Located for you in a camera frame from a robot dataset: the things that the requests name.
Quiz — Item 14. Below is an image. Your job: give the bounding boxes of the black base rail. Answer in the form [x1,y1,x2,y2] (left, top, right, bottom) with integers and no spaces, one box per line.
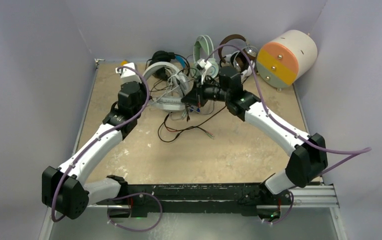
[96,175,339,220]

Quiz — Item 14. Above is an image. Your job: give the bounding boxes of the brown headphones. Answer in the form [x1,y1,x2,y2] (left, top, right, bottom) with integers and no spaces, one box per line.
[218,34,258,64]

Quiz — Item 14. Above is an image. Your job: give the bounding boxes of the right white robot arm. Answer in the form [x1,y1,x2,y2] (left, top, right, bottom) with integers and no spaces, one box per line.
[181,66,328,204]

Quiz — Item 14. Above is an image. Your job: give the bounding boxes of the white grey headphones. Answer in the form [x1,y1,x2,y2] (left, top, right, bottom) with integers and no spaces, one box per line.
[143,61,192,113]

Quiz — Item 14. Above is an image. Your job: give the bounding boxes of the mint green headphones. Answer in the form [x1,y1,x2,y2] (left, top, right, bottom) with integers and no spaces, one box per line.
[193,34,219,78]

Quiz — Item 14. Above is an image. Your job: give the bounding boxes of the black blue headphones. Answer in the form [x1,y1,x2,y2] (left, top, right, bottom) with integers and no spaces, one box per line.
[146,50,190,81]

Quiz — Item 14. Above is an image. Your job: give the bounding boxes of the white black headphones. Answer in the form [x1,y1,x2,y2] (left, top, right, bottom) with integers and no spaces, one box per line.
[224,51,255,82]

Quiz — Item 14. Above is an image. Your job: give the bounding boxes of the dark brown headphone cable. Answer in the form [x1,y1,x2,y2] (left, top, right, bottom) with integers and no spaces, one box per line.
[157,105,226,144]

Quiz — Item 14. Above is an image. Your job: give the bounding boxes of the round pastel drawer cabinet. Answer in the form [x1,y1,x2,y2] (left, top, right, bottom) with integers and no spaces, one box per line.
[256,29,318,89]

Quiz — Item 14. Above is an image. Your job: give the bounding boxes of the purple cable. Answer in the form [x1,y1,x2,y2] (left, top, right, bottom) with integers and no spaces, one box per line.
[50,66,163,233]
[204,44,372,226]

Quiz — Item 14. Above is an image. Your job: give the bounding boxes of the grey white headphone cable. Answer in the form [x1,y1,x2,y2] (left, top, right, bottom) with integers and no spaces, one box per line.
[147,72,216,122]

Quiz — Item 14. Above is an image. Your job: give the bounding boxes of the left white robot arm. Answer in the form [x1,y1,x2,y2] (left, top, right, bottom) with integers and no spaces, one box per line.
[41,81,149,222]

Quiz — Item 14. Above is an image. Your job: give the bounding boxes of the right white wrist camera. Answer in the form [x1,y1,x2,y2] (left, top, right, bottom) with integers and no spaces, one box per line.
[196,58,215,77]

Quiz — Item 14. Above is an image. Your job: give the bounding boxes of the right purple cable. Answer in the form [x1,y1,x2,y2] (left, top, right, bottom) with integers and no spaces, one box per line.
[204,44,372,226]

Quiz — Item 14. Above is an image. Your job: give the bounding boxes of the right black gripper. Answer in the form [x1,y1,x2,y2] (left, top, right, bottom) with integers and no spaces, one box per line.
[181,75,230,109]

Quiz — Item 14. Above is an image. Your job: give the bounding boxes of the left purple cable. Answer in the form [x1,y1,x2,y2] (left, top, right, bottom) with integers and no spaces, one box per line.
[50,66,163,233]

